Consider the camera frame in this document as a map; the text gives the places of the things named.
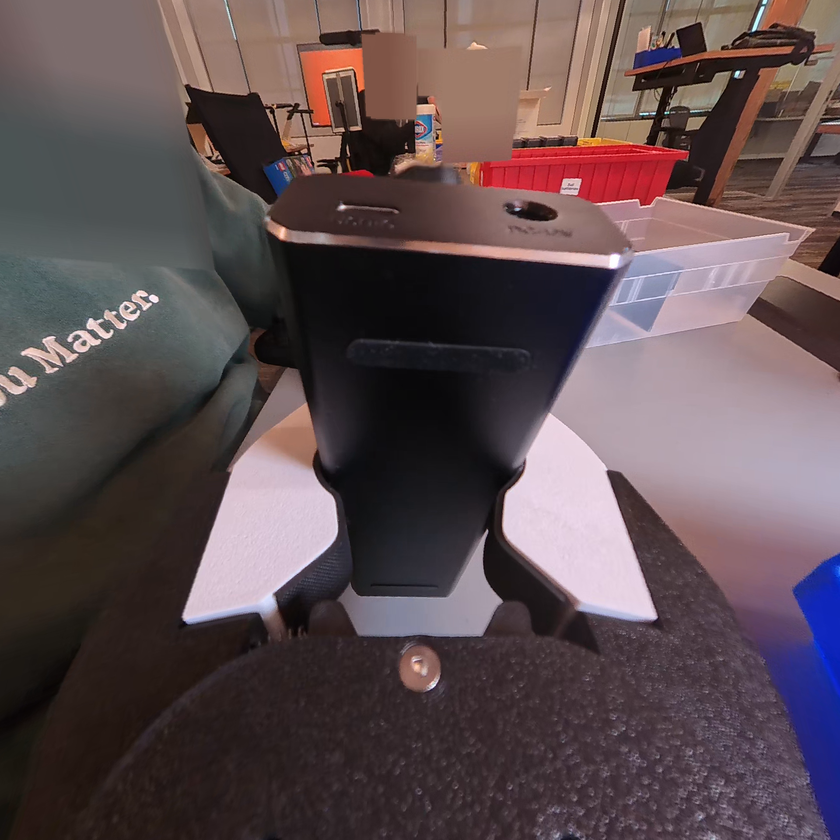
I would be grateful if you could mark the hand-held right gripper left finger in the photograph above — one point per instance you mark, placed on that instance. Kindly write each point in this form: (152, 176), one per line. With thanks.
(262, 538)

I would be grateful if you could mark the person's green sweatshirt torso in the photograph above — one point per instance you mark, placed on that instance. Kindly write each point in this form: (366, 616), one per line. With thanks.
(98, 407)

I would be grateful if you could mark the black backpack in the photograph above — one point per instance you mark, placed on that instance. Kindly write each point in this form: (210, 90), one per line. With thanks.
(768, 40)

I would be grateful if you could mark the wooden support post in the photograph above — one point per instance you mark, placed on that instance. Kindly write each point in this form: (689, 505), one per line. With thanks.
(728, 144)

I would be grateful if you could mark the clear plastic bin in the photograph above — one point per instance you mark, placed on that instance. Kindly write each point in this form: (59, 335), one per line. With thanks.
(709, 282)

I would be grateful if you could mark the white wipes canister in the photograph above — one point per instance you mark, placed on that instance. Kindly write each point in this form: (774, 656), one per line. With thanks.
(424, 134)

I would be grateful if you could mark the orange wall screen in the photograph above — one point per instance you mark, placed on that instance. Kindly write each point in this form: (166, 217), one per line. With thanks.
(312, 72)

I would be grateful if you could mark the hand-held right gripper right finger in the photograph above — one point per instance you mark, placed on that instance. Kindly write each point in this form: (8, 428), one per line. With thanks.
(577, 544)

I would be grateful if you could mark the blue plastic bin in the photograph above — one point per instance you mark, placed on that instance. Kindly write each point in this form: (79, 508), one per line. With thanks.
(820, 656)

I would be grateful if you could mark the black fabric chair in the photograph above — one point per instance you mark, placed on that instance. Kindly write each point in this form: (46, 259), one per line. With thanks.
(236, 138)

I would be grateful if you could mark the red plastic bin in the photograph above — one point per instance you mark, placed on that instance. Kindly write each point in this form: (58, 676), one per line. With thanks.
(590, 170)

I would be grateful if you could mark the large black USB hub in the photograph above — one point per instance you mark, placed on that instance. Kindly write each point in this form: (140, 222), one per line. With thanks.
(426, 426)

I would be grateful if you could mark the colourful printed boxes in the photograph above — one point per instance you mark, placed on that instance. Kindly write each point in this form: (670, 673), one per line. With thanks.
(282, 172)

